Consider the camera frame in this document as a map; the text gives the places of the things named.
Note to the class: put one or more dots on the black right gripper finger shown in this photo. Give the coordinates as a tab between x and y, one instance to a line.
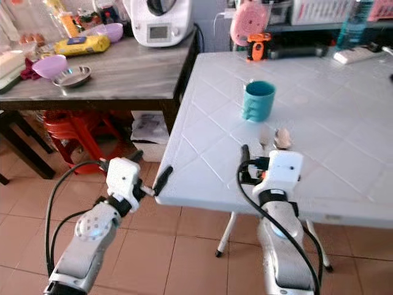
244	161

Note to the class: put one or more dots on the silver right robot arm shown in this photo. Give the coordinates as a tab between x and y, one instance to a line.
285	252

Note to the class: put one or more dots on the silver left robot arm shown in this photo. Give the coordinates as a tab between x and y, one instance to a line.
89	246

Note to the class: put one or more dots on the white cardboard box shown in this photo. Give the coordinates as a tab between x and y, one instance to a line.
150	134

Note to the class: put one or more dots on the teal plastic cup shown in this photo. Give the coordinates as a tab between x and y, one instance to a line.
258	101

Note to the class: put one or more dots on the red plastic stool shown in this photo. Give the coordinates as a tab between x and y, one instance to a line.
77	130

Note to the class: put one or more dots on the grey wooden table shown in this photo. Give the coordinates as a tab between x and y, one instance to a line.
129	74

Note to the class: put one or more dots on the white folding table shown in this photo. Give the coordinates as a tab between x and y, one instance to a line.
325	110

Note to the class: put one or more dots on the steel dish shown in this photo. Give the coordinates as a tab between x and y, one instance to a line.
73	76

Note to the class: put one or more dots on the orange black tool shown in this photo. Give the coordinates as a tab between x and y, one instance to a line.
259	47

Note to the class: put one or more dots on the yellow wipes pack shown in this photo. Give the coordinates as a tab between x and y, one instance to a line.
81	45

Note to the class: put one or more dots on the purple plastic bowl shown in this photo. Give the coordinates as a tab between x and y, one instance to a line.
113	31
49	66

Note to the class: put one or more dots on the maroon cloth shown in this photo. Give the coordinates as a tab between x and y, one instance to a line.
29	72

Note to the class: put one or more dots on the white kitchen appliance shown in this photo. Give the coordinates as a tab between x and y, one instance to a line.
158	21

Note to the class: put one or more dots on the pink plastic item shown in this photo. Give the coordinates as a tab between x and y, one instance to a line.
249	22

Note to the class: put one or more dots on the white power strip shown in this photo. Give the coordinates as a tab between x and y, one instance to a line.
355	55

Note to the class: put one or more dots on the white lidded container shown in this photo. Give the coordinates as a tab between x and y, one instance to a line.
11	69

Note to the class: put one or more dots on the white plastic basket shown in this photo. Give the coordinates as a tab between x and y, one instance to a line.
325	11

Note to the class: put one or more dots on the blue water bottle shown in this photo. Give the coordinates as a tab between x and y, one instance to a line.
355	24

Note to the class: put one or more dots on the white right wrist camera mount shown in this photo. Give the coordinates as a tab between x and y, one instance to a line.
284	169

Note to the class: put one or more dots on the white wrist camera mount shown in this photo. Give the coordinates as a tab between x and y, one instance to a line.
124	179
284	169

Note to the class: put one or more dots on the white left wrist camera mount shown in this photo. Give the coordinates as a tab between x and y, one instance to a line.
124	179

